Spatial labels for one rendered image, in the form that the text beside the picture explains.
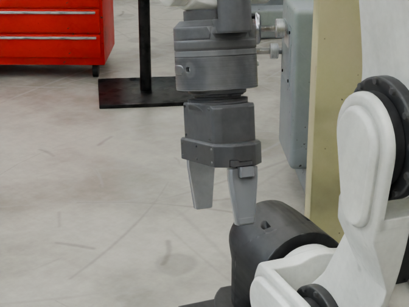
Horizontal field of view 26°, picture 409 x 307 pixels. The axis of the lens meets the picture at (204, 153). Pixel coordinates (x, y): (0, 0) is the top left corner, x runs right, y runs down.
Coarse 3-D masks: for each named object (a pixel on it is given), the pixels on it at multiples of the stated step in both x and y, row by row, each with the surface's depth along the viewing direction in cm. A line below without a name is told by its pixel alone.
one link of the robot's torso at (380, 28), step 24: (360, 0) 103; (384, 0) 98; (408, 0) 94; (384, 24) 99; (408, 24) 95; (384, 48) 99; (408, 48) 95; (384, 72) 100; (408, 72) 96; (384, 96) 97; (408, 96) 95; (408, 120) 94; (408, 144) 94; (408, 168) 96; (408, 192) 98
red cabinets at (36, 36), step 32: (0, 0) 481; (32, 0) 481; (64, 0) 480; (96, 0) 480; (0, 32) 488; (32, 32) 488; (64, 32) 487; (96, 32) 486; (0, 64) 494; (32, 64) 494; (64, 64) 494; (96, 64) 494
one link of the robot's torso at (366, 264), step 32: (352, 96) 100; (352, 128) 99; (384, 128) 95; (352, 160) 100; (384, 160) 95; (352, 192) 101; (384, 192) 97; (352, 224) 102; (384, 224) 99; (352, 256) 112; (384, 256) 102; (320, 288) 121; (352, 288) 114; (384, 288) 106
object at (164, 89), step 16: (144, 0) 451; (144, 16) 453; (144, 32) 456; (144, 48) 459; (144, 64) 462; (112, 80) 486; (128, 80) 486; (144, 80) 465; (160, 80) 486; (112, 96) 458; (128, 96) 458; (144, 96) 458; (160, 96) 458; (176, 96) 458
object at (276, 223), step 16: (256, 208) 146; (272, 208) 144; (288, 208) 145; (256, 224) 142; (272, 224) 140; (288, 224) 139; (304, 224) 139; (240, 240) 143; (256, 240) 139; (272, 240) 137; (288, 240) 135; (304, 240) 136; (320, 240) 137; (240, 256) 142; (256, 256) 137; (272, 256) 135; (240, 272) 142; (224, 288) 154; (240, 288) 143; (192, 304) 152; (208, 304) 152; (224, 304) 149; (240, 304) 144
